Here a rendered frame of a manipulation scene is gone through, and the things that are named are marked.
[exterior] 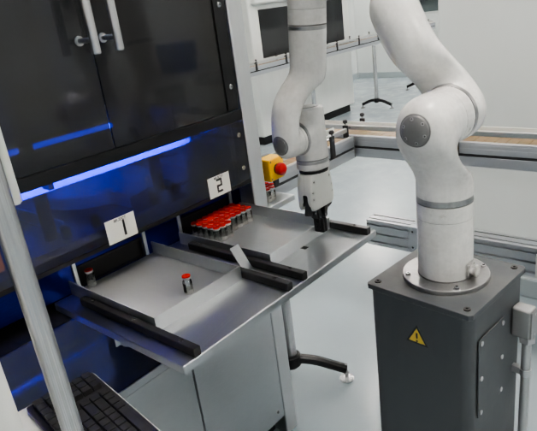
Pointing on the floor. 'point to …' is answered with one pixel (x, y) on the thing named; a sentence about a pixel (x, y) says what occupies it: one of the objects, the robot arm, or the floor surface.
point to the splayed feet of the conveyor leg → (321, 364)
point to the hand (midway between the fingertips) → (320, 224)
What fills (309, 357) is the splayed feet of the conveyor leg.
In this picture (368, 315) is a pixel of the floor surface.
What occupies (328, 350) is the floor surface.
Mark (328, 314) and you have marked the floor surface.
